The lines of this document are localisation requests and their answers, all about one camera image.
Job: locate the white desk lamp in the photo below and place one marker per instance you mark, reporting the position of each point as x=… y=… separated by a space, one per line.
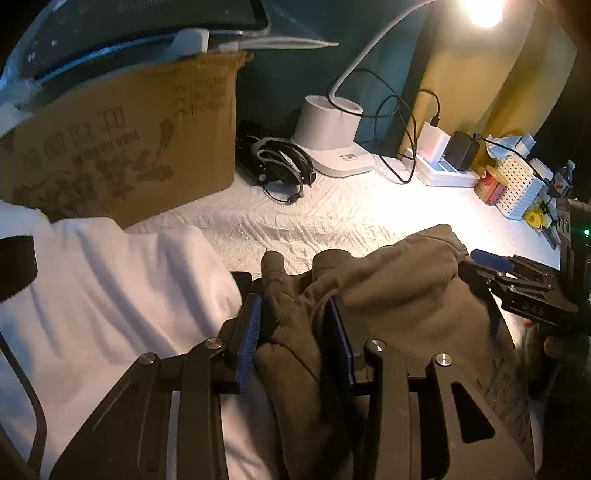
x=323 y=124

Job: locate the clear water bottle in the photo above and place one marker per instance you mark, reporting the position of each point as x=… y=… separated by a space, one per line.
x=565 y=177

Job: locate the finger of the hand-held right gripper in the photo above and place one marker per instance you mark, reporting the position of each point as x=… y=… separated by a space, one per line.
x=478 y=277
x=491 y=259

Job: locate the person's right hand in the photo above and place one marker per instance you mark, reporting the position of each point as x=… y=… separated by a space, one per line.
x=565 y=348

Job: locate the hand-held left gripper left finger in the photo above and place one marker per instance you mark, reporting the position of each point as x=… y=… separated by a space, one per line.
x=247 y=341

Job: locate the yellow curtain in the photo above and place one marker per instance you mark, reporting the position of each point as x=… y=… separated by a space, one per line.
x=485 y=69

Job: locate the black charger plug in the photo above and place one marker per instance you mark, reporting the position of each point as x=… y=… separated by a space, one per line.
x=461 y=150

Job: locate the dark brown t-shirt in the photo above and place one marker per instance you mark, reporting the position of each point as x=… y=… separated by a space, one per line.
x=392 y=295

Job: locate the white perforated basket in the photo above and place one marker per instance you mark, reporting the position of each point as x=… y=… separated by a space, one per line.
x=519 y=189

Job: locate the white folded garment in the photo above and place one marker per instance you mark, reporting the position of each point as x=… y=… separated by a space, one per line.
x=115 y=286

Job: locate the cardboard box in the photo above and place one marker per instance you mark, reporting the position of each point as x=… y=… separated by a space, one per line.
x=138 y=138

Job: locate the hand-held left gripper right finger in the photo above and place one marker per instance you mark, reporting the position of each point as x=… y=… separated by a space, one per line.
x=341 y=346

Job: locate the white power strip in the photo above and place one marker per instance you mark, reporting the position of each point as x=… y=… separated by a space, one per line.
x=443 y=175

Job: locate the black headphones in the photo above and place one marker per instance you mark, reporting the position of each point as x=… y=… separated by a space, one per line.
x=281 y=161

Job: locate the white stylus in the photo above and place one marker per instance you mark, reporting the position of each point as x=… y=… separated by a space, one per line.
x=286 y=44

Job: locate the red jar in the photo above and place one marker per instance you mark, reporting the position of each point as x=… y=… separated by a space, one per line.
x=489 y=187

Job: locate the white charger plug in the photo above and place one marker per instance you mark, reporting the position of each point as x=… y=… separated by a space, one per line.
x=433 y=145

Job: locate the yellow snack bag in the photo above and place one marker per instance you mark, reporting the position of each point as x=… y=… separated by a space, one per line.
x=536 y=217

